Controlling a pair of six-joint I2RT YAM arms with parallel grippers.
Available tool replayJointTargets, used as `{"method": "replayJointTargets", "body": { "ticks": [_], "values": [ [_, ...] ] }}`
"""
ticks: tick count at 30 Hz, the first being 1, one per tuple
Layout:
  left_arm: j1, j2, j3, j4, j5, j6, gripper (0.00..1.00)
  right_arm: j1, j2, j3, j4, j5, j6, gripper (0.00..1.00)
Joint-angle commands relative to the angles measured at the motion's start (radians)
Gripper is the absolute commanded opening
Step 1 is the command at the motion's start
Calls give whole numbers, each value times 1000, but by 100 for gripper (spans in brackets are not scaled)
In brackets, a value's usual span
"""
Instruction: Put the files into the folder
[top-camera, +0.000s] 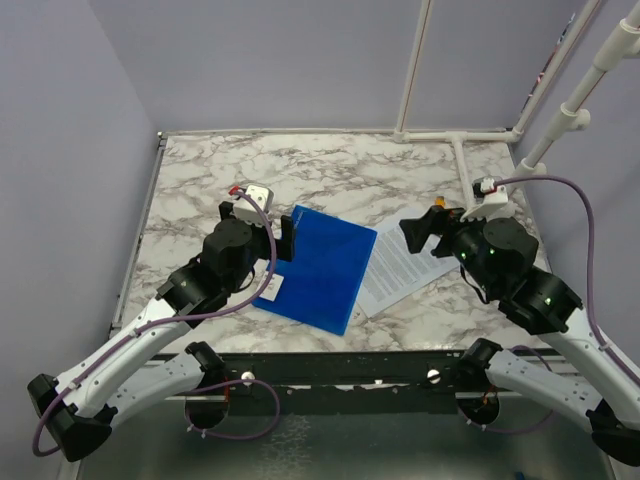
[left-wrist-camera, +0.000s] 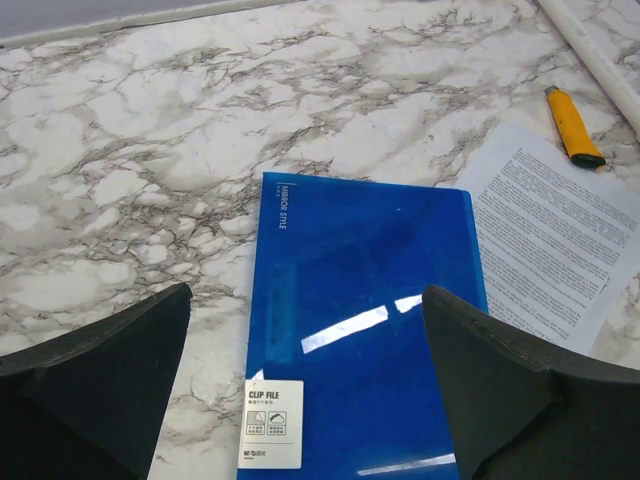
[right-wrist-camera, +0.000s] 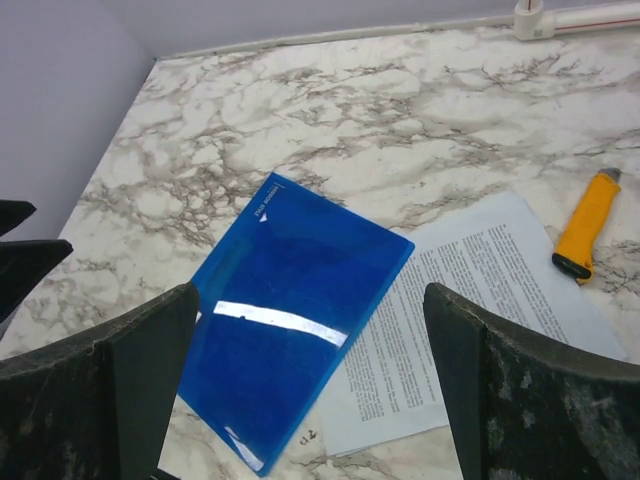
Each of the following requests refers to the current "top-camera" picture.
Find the white PVC camera pole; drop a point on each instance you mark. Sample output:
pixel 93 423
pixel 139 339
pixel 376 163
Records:
pixel 622 42

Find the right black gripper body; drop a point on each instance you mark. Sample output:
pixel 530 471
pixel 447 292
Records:
pixel 461 243

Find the blue plastic folder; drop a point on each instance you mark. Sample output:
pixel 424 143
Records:
pixel 319 287

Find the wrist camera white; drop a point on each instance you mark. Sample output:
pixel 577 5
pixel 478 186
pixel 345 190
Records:
pixel 490 198
pixel 252 203

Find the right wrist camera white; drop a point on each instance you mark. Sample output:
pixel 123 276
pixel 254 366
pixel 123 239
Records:
pixel 490 198

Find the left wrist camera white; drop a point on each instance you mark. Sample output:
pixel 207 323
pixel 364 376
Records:
pixel 252 203

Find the printed white paper sheets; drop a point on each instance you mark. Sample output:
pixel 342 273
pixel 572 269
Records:
pixel 393 273

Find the black mounting rail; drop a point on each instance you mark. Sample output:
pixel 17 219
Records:
pixel 358 382

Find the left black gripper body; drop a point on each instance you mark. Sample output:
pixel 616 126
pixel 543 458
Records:
pixel 261 247

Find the white PVC pipe frame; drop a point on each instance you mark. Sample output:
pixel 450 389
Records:
pixel 456 137

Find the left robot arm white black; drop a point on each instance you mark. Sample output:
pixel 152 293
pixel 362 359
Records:
pixel 83 405

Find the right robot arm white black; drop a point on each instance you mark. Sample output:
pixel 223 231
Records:
pixel 605 404

